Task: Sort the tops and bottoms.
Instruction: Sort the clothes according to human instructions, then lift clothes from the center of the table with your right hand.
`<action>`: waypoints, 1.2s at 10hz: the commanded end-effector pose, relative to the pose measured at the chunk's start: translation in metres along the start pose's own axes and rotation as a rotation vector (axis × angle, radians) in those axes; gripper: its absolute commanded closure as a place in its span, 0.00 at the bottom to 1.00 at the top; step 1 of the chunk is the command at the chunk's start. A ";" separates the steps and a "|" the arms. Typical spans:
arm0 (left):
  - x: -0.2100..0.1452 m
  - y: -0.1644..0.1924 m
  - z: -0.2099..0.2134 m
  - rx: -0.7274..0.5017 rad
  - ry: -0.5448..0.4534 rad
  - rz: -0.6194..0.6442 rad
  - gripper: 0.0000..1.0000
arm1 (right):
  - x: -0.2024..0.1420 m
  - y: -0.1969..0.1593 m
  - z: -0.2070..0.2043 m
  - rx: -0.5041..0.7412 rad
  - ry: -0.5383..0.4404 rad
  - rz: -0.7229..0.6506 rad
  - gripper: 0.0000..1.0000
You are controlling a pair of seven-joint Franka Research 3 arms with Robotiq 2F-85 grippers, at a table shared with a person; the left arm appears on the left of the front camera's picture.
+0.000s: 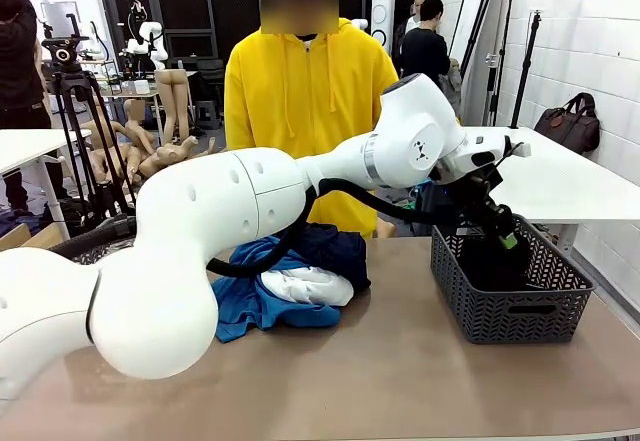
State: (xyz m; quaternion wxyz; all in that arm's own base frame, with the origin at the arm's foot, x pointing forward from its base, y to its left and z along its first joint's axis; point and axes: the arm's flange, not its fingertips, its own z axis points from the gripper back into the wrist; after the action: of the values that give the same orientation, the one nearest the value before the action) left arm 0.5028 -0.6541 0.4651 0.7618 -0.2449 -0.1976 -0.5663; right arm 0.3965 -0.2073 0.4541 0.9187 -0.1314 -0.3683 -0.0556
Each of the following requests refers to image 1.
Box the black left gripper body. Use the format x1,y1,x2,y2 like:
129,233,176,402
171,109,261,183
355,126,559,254
462,168,517,243

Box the beige lying mannequin torso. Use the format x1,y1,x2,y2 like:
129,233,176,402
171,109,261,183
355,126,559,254
139,135,217,180

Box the grey plastic woven-pattern basket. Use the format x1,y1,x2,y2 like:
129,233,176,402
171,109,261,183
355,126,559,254
49,233,137,266
429,213,597,346

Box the black light stand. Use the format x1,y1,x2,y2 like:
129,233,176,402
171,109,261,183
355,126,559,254
508,9,544,130

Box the beige sitting mannequin torso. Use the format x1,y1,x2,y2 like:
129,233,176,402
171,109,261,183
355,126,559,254
82,98,156,162

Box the black garment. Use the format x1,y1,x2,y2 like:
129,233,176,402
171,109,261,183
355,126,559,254
457,230,539,292

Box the black camera tripod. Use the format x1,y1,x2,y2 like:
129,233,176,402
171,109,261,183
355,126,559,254
40,13,144,222

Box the person in black t-shirt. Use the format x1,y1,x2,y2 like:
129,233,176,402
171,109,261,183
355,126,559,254
399,0,464,112

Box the large white table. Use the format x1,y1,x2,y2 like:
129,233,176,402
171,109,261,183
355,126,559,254
457,125,640,257

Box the light wooden box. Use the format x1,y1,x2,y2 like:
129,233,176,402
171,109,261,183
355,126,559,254
0,221,64,252

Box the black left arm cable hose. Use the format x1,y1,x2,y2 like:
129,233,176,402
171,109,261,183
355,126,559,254
206,178,461,278

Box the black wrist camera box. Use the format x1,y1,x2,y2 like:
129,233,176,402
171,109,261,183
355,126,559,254
480,164,505,193

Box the beige mannequin legs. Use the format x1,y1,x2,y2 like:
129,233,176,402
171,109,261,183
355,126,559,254
154,68,191,145

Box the person in yellow hoodie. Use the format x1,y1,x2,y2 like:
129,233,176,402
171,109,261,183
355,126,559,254
223,0,401,240

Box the white garment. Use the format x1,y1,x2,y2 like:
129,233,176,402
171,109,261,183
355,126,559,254
259,265,355,308

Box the white tower air conditioner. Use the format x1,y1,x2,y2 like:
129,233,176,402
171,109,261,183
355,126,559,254
370,0,396,57

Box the small white table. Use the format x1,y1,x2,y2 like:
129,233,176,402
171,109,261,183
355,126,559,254
0,128,94,242

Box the brown leather bag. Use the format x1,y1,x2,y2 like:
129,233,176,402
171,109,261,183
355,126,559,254
533,92,601,156

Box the thin black leaning pole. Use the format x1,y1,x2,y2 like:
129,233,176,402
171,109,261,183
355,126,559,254
447,0,476,57

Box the thick black leaning pole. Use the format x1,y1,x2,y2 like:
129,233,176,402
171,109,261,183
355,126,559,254
457,0,507,127

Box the blue t-shirt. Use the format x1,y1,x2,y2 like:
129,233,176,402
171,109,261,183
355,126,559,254
212,235,346,345

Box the person in black long sleeves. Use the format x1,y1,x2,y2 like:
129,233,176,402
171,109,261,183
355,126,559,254
0,0,71,212

